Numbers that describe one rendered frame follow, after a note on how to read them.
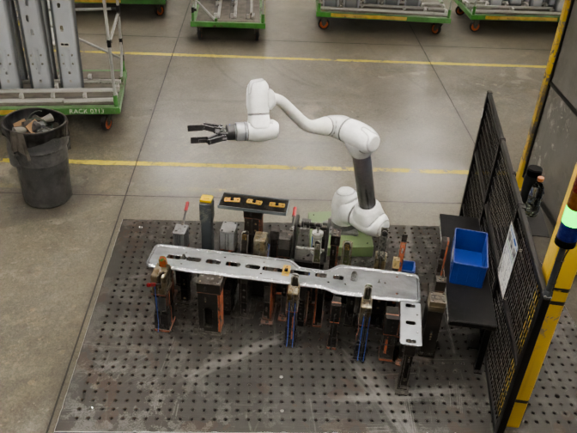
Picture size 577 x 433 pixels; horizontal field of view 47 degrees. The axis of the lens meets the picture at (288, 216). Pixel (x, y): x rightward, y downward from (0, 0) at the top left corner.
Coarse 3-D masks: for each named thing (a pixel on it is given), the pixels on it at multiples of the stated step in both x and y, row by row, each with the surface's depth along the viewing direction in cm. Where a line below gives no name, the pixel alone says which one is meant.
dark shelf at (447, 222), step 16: (448, 224) 367; (464, 224) 368; (448, 256) 343; (448, 272) 332; (448, 288) 322; (464, 288) 322; (448, 304) 312; (464, 304) 312; (480, 304) 313; (448, 320) 304; (464, 320) 303; (480, 320) 303
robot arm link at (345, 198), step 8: (336, 192) 391; (344, 192) 387; (352, 192) 388; (336, 200) 389; (344, 200) 386; (352, 200) 387; (336, 208) 391; (344, 208) 387; (336, 216) 395; (344, 216) 389; (336, 224) 398; (344, 224) 396
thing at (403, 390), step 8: (408, 352) 296; (408, 360) 299; (400, 368) 306; (408, 368) 304; (400, 376) 306; (408, 376) 305; (400, 384) 309; (408, 384) 313; (400, 392) 308; (408, 392) 309
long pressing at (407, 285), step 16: (192, 256) 338; (208, 256) 339; (224, 256) 340; (240, 256) 340; (256, 256) 340; (192, 272) 329; (208, 272) 329; (224, 272) 329; (240, 272) 329; (256, 272) 330; (272, 272) 330; (320, 272) 332; (336, 272) 333; (368, 272) 334; (384, 272) 334; (400, 272) 334; (320, 288) 323; (336, 288) 323; (352, 288) 323; (384, 288) 324; (400, 288) 325; (416, 288) 325
